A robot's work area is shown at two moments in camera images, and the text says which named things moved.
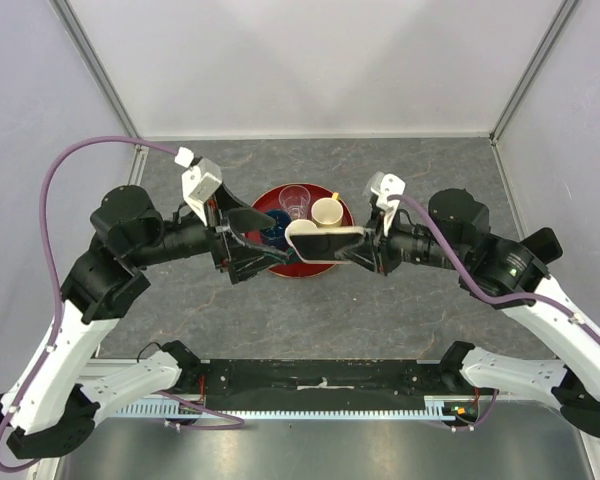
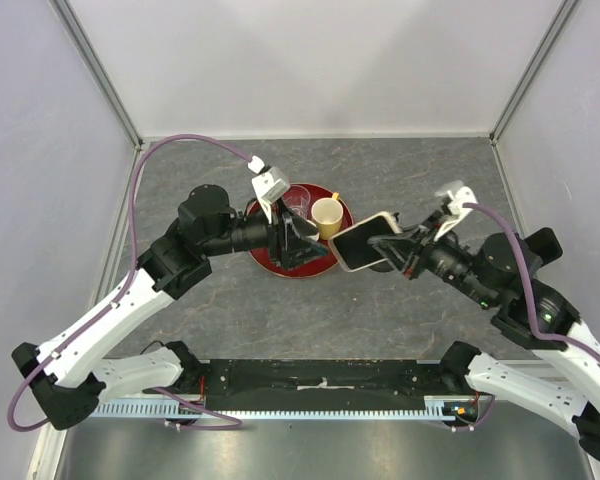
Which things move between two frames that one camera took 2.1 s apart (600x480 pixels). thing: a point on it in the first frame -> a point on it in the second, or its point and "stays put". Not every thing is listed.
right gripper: x=363 y=252 -> x=408 y=254
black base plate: x=325 y=385 stays put
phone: x=544 y=244 stays put
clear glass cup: x=296 y=199 stays put
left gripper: x=247 y=260 -> x=285 y=233
